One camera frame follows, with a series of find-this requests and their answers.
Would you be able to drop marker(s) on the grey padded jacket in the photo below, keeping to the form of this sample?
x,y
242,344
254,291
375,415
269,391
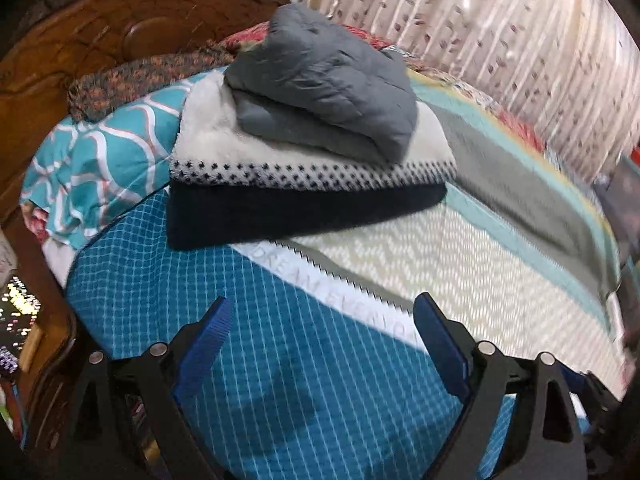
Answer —
x,y
325,85

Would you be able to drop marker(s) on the dark patterned pillow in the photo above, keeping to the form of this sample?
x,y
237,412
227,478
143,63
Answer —
x,y
140,80

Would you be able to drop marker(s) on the beige leaf print curtain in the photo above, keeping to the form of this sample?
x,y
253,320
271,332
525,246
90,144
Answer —
x,y
475,45

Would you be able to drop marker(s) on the teal checked bed blanket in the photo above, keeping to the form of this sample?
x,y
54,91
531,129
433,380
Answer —
x,y
310,320

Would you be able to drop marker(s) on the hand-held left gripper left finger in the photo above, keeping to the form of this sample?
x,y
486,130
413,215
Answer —
x,y
205,340

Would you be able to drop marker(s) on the striped patchwork quilt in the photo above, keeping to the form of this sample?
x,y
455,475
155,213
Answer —
x,y
500,160

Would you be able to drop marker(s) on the carved wooden headboard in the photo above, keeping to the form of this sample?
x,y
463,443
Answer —
x,y
95,45

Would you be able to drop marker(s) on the speckled dark bedside item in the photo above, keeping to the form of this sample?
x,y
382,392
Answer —
x,y
17,320

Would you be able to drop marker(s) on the folded white and black sweater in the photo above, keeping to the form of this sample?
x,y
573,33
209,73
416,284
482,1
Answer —
x,y
300,185

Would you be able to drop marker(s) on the teal wave pattern pillow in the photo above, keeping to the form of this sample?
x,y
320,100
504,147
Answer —
x,y
105,170

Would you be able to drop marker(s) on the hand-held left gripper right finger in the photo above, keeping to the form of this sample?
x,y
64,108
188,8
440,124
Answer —
x,y
440,345

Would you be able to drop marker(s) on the red patterned pillow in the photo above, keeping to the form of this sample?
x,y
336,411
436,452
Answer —
x,y
350,42

